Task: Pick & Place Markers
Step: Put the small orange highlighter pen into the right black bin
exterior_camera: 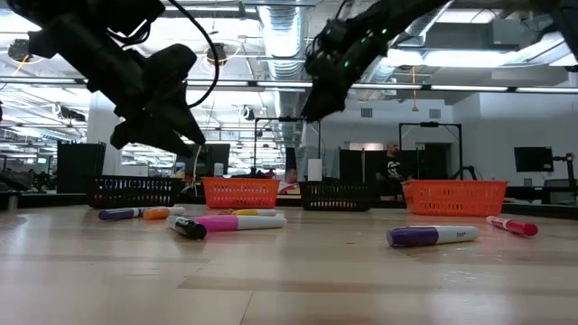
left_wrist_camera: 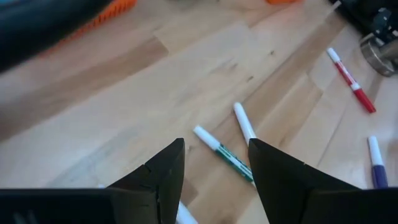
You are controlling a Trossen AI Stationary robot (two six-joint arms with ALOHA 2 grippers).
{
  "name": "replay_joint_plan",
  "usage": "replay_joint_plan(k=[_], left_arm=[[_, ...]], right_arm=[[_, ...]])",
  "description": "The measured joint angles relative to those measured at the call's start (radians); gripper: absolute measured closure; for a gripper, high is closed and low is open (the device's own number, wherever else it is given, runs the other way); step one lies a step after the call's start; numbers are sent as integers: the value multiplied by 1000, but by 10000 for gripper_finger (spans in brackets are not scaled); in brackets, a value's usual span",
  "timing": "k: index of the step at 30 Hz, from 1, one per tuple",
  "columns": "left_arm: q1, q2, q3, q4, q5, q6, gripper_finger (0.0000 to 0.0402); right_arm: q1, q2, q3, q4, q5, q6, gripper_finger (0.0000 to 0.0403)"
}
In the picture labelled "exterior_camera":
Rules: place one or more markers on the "black white marker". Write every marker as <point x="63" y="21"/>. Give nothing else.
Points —
<point x="189" y="228"/>

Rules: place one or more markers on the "black plastic basket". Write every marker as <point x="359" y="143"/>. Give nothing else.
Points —
<point x="131" y="192"/>
<point x="334" y="195"/>

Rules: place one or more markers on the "white bottle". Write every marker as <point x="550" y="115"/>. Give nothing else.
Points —
<point x="218" y="170"/>

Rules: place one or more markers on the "orange thin marker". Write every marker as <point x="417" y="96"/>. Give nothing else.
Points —
<point x="158" y="213"/>

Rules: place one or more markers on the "orange plastic basket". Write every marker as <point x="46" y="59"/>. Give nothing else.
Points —
<point x="451" y="196"/>
<point x="239" y="192"/>

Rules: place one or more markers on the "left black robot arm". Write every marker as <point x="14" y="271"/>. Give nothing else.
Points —
<point x="68" y="13"/>

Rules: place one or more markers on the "white bottle colour label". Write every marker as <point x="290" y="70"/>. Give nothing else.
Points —
<point x="180" y="171"/>

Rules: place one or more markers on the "black metal gantry frame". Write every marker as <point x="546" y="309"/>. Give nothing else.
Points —
<point x="429" y="124"/>
<point x="271" y="119"/>

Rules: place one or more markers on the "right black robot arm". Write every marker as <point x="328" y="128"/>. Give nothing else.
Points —
<point x="406" y="11"/>

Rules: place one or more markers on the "black ceiling camera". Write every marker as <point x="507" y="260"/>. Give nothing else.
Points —
<point x="224" y="53"/>

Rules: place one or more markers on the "yellow hanging pendant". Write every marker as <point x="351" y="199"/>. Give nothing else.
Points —
<point x="414" y="107"/>

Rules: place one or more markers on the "black partition panel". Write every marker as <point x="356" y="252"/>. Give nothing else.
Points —
<point x="81" y="167"/>

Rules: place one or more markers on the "white square column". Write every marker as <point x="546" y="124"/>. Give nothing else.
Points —
<point x="101" y="164"/>

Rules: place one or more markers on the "purple white thin marker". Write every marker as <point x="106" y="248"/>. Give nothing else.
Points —
<point x="415" y="237"/>

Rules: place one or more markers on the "white box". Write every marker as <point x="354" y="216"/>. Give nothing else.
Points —
<point x="315" y="169"/>

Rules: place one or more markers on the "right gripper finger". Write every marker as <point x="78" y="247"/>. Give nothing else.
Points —
<point x="338" y="99"/>
<point x="316" y="106"/>

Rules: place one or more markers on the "red thin marker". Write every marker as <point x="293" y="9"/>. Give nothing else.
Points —
<point x="519" y="226"/>

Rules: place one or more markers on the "yellow thin marker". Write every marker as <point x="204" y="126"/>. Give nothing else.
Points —
<point x="257" y="211"/>

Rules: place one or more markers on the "black computer monitor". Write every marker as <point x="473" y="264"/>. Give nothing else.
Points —
<point x="212" y="158"/>

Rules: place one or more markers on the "pink white thin marker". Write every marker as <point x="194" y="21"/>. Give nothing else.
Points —
<point x="253" y="222"/>

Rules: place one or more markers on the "suspended linear light rail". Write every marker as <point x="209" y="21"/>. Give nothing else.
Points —
<point x="384" y="86"/>

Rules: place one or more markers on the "grey office chair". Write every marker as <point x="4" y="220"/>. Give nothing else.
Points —
<point x="557" y="185"/>

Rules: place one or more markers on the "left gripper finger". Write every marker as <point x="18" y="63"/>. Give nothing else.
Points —
<point x="185" y="117"/>
<point x="153" y="135"/>

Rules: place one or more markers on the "person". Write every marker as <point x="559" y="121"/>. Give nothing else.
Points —
<point x="291" y="180"/>
<point x="392" y="169"/>

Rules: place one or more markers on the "wide black partition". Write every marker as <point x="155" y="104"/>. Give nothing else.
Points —
<point x="357" y="167"/>

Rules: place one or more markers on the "black aluminium table frame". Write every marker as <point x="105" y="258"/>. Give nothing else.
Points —
<point x="49" y="200"/>

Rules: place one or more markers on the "grey wall vent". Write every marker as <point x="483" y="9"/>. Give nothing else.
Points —
<point x="435" y="114"/>
<point x="366" y="113"/>

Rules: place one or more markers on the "black wall monitor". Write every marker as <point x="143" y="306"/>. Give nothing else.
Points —
<point x="533" y="159"/>

